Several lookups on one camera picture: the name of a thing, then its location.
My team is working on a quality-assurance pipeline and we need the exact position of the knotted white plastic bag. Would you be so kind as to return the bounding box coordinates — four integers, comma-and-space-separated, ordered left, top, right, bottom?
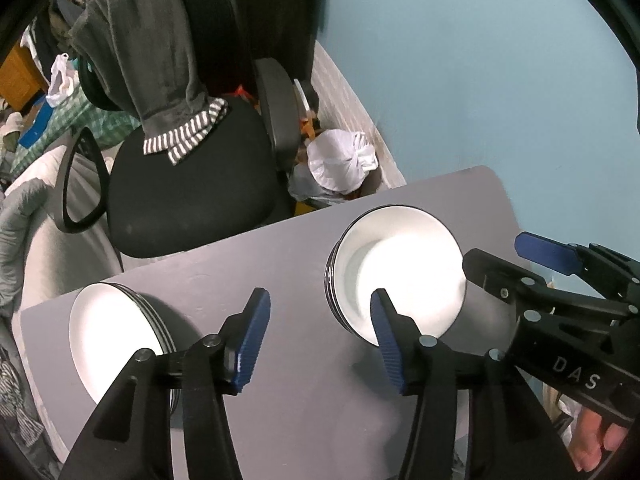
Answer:
306, 129, 379, 197

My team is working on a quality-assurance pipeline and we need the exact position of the striped cloth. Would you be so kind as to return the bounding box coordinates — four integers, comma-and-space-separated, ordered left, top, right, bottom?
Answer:
0, 347, 48, 463

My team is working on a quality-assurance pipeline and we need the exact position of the person's right hand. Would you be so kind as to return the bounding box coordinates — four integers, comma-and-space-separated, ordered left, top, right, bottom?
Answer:
569, 404, 632, 474

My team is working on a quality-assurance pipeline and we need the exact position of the small white plastic bag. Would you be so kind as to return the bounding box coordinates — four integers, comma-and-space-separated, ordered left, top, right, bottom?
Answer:
47, 52, 82, 107

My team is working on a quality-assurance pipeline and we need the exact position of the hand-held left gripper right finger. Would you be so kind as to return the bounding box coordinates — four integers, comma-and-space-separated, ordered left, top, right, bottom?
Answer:
369, 287, 581, 480

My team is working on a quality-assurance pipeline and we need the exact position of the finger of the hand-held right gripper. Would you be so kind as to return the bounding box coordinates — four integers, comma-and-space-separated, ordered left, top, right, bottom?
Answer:
515, 232, 640, 307
462, 247, 567, 314

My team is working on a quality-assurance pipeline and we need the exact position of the wooden cabinet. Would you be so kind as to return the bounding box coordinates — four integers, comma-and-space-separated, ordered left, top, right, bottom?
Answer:
0, 39, 47, 112

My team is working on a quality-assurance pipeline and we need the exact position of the white bowl with black rim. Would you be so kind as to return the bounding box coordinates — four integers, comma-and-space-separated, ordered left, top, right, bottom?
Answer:
324, 247, 351, 330
332, 205, 468, 349
327, 220, 371, 342

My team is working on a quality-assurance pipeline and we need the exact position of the grey sweater with striped cuffs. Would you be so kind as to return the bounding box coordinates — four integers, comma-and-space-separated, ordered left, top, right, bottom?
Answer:
69, 0, 229, 167

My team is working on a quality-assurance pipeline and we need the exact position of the grey plastic bag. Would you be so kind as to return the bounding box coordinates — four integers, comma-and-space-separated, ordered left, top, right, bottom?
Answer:
287, 164, 353, 207

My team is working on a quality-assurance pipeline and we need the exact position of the black office chair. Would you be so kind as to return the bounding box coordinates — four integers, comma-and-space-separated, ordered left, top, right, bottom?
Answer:
55, 0, 308, 259

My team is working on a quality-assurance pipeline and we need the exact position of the grey quilted blanket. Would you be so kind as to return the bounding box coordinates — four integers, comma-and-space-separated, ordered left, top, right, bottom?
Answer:
0, 179, 57, 323

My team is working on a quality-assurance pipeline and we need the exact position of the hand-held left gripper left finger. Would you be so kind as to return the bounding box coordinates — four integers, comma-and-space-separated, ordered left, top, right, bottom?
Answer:
60, 287, 272, 480

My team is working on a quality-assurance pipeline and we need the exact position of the green checked cloth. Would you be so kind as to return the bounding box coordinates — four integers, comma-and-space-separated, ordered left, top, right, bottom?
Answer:
10, 84, 142, 177

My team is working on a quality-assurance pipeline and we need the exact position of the grey bed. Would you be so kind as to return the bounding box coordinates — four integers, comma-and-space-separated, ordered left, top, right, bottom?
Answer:
17, 144, 125, 308

